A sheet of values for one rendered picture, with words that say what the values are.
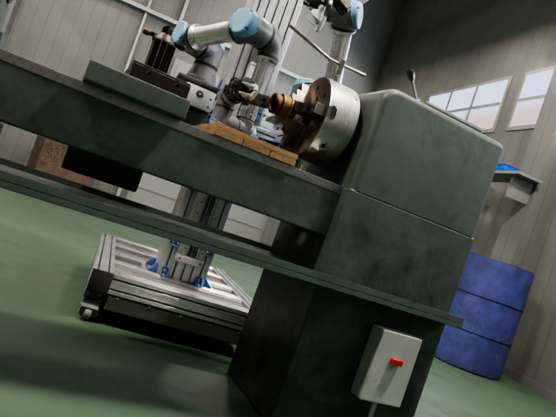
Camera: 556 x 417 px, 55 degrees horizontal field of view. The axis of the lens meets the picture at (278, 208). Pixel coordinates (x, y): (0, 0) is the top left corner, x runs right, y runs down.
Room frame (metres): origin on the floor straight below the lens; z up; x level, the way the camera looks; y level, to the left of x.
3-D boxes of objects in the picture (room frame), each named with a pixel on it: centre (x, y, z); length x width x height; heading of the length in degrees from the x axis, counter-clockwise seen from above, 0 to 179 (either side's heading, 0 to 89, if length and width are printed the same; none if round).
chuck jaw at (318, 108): (1.87, 0.00, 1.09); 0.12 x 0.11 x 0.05; 23
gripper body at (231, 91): (1.96, 0.28, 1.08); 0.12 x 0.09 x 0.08; 22
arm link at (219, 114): (2.12, 0.33, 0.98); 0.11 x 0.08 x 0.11; 136
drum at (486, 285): (4.85, -2.06, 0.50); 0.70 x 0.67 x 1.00; 107
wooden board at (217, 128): (1.88, 0.20, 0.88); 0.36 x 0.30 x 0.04; 23
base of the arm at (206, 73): (2.50, 0.55, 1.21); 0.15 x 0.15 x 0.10
